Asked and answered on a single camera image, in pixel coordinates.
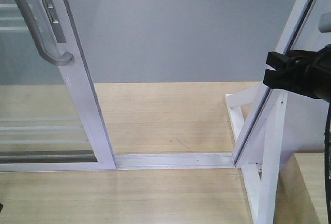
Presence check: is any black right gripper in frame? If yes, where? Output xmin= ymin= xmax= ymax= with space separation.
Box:
xmin=263 ymin=44 xmax=330 ymax=99

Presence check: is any grey door handle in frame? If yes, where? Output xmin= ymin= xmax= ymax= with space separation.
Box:
xmin=15 ymin=0 xmax=74 ymax=66

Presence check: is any white framed sliding glass door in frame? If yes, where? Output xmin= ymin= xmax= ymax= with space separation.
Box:
xmin=1 ymin=0 xmax=116 ymax=172

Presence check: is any white door bottom track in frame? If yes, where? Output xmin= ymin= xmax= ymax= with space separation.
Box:
xmin=115 ymin=153 xmax=235 ymax=170

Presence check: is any grey door lock plate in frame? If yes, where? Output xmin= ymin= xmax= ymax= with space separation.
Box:
xmin=42 ymin=0 xmax=66 ymax=43

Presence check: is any light wooden box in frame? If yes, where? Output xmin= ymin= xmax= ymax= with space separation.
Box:
xmin=274 ymin=153 xmax=328 ymax=223

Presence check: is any light wooden floor platform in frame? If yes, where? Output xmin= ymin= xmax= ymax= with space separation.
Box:
xmin=1 ymin=82 xmax=255 ymax=223

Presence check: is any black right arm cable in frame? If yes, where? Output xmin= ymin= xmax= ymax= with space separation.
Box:
xmin=323 ymin=99 xmax=331 ymax=224

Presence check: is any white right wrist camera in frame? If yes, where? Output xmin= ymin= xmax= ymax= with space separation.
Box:
xmin=318 ymin=12 xmax=331 ymax=33

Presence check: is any white door frame support post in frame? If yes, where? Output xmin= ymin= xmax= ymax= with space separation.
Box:
xmin=227 ymin=0 xmax=330 ymax=223

